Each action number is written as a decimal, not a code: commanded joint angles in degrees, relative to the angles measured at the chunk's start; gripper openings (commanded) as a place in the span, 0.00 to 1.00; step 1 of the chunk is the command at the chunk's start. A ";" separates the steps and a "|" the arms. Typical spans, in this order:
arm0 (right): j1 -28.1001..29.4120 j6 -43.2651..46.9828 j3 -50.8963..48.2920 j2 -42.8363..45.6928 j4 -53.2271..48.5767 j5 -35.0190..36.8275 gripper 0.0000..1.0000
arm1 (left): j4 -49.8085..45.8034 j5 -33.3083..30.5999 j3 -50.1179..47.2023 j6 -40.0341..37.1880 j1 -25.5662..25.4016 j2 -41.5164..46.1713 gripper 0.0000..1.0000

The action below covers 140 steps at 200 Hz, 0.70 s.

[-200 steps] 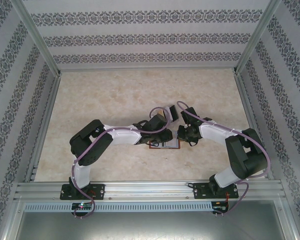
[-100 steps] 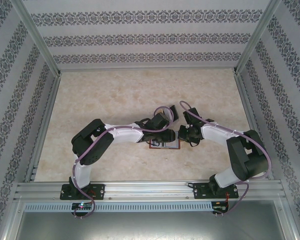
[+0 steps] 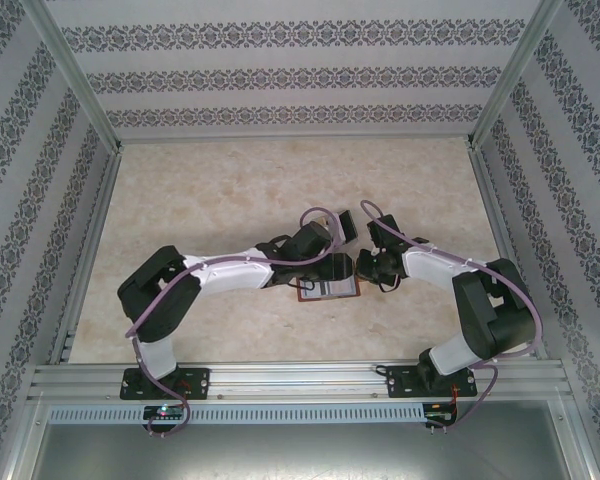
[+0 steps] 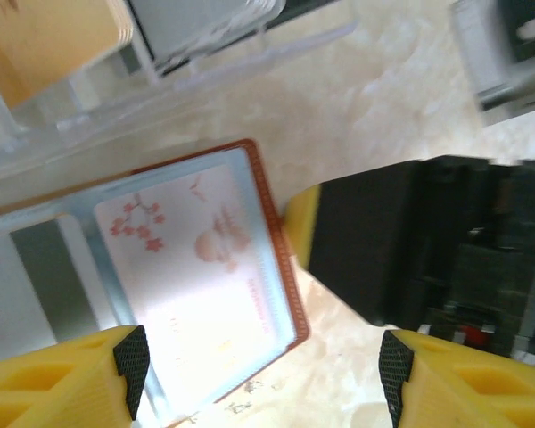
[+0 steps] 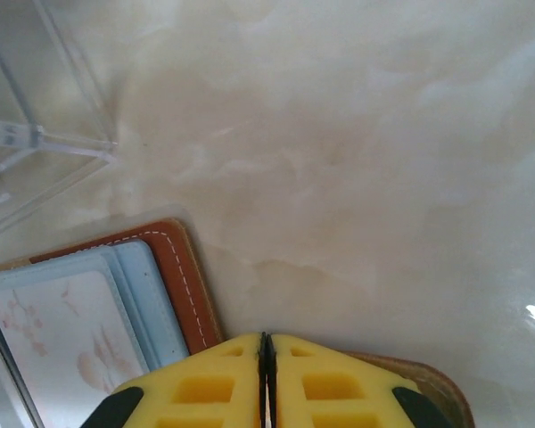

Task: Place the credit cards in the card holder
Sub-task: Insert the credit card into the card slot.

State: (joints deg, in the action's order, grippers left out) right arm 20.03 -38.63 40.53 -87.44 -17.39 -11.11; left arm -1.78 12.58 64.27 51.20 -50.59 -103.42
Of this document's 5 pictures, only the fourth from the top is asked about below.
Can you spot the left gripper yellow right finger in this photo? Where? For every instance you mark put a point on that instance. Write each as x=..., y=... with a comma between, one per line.
x=481, y=392

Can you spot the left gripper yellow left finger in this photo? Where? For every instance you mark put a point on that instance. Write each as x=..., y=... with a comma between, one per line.
x=49, y=388

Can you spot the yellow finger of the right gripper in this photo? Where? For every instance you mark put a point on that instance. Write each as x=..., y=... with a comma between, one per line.
x=365, y=241

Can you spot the white card with grey stripe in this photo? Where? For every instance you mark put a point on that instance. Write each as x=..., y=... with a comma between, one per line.
x=49, y=276

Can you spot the clear acrylic card box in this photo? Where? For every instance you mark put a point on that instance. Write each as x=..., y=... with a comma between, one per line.
x=44, y=120

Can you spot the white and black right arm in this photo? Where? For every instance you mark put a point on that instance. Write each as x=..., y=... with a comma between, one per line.
x=481, y=53

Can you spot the tan card stack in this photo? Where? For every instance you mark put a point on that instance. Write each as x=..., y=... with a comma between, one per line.
x=49, y=44

